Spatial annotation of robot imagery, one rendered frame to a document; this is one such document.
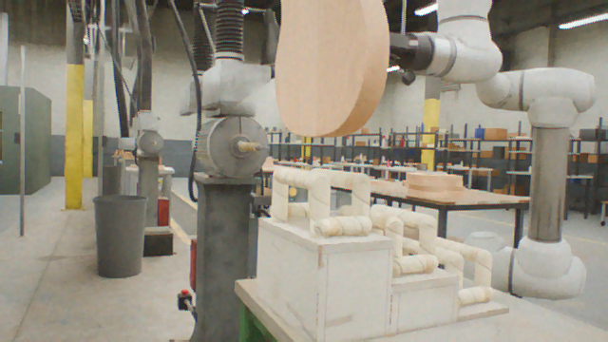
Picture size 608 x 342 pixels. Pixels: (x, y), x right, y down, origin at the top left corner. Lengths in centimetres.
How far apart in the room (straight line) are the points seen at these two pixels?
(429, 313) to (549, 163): 83
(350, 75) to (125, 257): 390
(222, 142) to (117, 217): 269
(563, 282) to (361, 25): 119
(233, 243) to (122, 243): 251
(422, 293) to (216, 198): 126
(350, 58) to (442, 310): 49
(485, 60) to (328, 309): 62
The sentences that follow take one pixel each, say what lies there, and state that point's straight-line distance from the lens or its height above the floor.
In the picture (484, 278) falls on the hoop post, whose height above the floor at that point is 99.
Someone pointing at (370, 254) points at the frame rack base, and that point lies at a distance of 78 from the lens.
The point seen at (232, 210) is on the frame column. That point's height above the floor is 97.
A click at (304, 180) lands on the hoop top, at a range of 78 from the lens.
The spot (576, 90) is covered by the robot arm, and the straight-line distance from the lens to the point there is 154.
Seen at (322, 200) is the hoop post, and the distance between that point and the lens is 75.
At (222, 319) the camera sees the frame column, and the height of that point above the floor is 49.
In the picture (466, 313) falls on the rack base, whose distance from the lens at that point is 97.
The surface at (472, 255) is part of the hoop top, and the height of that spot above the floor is 104.
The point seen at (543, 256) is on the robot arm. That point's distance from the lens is 165.
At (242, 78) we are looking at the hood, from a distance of 153.
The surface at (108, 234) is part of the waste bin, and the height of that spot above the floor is 41.
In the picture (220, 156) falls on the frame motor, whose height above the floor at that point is 121.
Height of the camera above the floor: 125
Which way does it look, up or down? 3 degrees down
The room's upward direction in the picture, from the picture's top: 2 degrees clockwise
